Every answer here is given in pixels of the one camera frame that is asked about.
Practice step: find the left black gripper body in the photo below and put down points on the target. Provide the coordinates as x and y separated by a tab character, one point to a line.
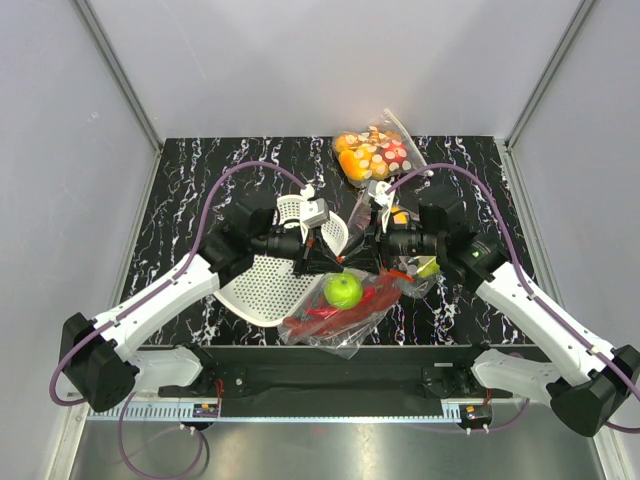
305	262

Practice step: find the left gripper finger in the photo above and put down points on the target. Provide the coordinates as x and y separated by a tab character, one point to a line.
326	262
322	251

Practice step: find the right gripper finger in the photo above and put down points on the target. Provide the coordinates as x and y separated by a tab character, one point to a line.
357	249
360	259

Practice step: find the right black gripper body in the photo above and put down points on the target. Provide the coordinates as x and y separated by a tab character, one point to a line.
378	238

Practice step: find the green fake apple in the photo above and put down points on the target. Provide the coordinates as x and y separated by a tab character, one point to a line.
343	290

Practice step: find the clear red-zip bag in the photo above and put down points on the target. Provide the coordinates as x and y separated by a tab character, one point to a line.
345	310

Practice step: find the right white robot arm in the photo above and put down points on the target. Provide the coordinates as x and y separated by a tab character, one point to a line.
585	379

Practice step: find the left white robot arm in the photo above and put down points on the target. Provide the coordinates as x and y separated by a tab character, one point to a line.
102	357

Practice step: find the yellow fake bell pepper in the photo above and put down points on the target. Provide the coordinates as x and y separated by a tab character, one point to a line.
400	216

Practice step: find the dotted bag with yellow pepper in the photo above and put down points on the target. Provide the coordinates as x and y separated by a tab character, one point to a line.
411	285

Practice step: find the green fake pear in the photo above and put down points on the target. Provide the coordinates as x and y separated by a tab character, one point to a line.
428	268

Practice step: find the dotted bag of orange fruit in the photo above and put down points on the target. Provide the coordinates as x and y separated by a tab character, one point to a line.
378	151

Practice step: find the white perforated plastic basket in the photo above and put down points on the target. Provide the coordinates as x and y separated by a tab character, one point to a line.
269	292

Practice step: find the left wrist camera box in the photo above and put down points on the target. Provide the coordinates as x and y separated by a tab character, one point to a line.
313	213

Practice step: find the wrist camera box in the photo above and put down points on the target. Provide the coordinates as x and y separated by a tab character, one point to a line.
313	213
376	195

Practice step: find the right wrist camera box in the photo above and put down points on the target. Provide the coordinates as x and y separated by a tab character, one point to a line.
376	195

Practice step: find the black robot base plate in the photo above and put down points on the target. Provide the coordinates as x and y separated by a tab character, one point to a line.
378	383

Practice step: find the white slotted cable duct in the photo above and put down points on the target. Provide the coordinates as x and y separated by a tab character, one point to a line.
191	412

